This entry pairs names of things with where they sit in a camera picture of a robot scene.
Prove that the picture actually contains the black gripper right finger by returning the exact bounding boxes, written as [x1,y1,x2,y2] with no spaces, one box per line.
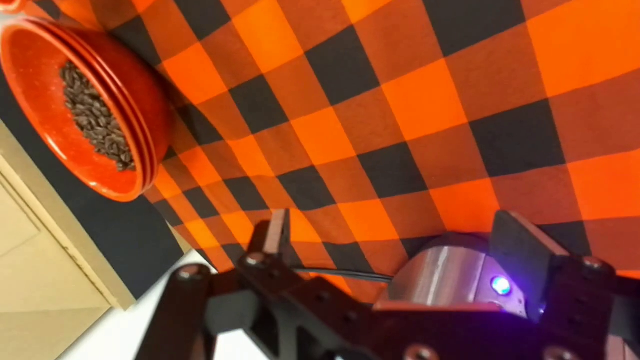
[489,210,575,317]

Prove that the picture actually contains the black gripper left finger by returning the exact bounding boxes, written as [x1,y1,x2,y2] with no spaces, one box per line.
[243,207,295,270]

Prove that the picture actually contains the silver two-slot toaster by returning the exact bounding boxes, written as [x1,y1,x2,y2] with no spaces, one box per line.
[371,229,537,316]

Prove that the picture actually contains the orange black checkered tablecloth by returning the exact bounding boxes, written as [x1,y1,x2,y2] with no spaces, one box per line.
[33,0,640,305]

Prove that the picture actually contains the coffee beans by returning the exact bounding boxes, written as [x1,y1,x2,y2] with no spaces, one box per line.
[60,60,138,174]

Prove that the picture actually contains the red bowl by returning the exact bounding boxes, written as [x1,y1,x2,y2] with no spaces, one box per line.
[0,13,175,204]

